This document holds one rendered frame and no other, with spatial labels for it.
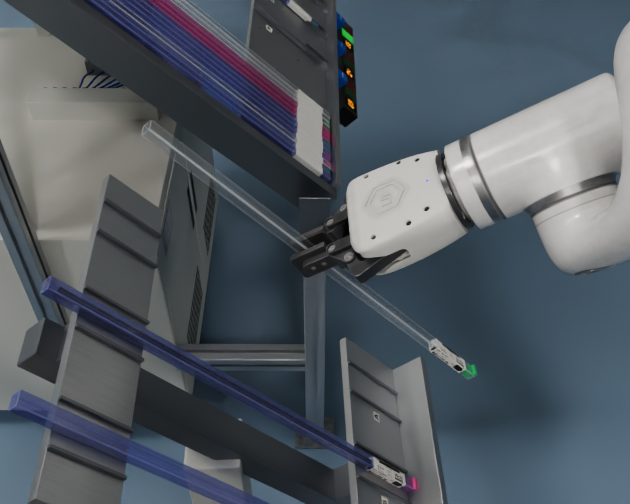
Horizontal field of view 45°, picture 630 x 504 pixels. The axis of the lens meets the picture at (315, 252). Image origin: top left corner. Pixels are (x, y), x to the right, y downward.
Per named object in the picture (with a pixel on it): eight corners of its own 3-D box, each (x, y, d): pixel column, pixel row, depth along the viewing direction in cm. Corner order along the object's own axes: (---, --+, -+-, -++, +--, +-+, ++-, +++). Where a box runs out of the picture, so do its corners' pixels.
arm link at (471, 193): (461, 114, 70) (432, 128, 71) (479, 178, 64) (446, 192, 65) (494, 172, 76) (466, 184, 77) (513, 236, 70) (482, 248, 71)
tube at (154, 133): (465, 370, 94) (473, 366, 93) (467, 379, 93) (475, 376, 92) (143, 125, 65) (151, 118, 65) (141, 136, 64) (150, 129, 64)
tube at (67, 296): (406, 482, 91) (414, 479, 91) (408, 493, 90) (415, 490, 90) (43, 281, 62) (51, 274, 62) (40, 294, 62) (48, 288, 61)
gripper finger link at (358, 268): (422, 217, 70) (379, 206, 74) (378, 284, 68) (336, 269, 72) (428, 224, 71) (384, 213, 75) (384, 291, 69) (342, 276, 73)
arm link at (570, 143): (516, 230, 73) (480, 142, 74) (657, 173, 68) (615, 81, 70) (501, 224, 65) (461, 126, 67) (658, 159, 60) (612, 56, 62)
